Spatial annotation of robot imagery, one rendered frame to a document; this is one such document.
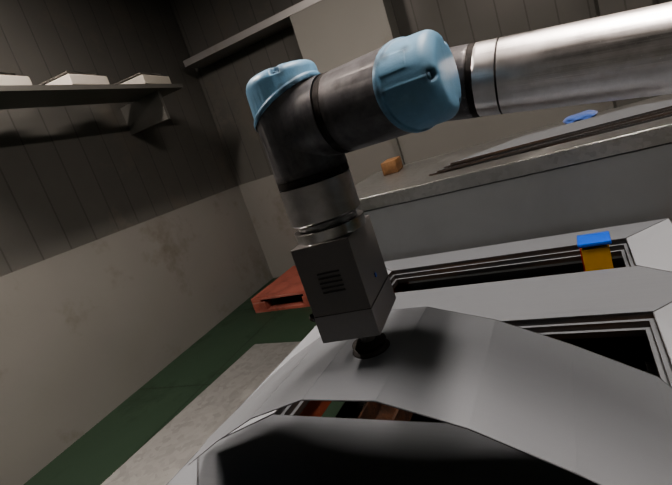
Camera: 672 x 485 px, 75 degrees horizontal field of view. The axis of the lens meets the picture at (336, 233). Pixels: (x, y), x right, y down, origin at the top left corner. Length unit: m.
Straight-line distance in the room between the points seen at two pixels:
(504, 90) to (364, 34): 3.40
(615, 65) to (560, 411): 0.30
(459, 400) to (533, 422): 0.06
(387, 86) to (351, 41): 3.51
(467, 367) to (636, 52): 0.31
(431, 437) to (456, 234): 0.76
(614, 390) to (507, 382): 0.11
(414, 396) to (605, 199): 0.91
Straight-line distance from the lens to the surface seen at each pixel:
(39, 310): 3.26
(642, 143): 1.22
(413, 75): 0.35
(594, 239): 1.04
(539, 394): 0.46
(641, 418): 0.50
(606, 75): 0.46
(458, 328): 0.52
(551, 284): 0.96
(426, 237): 1.31
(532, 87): 0.46
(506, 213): 1.25
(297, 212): 0.42
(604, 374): 0.53
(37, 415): 3.26
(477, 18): 3.99
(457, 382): 0.44
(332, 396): 0.44
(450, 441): 0.62
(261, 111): 0.42
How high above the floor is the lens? 1.24
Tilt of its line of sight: 12 degrees down
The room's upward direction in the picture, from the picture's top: 18 degrees counter-clockwise
